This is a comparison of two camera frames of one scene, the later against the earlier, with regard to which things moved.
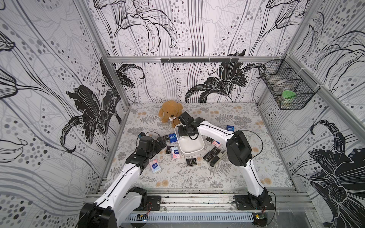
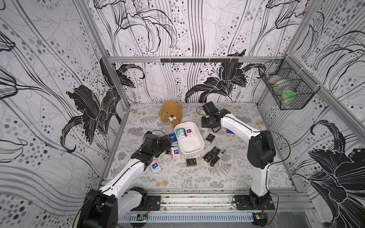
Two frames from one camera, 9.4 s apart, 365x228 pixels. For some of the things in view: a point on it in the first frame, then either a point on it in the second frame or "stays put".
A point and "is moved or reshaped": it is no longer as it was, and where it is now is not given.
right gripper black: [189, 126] to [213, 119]
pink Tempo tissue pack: [175, 152] stays put
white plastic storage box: [192, 144] stays put
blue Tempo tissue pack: [173, 138] stays put
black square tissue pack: [191, 162] stays put
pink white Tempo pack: [216, 143] is moved or reshaped
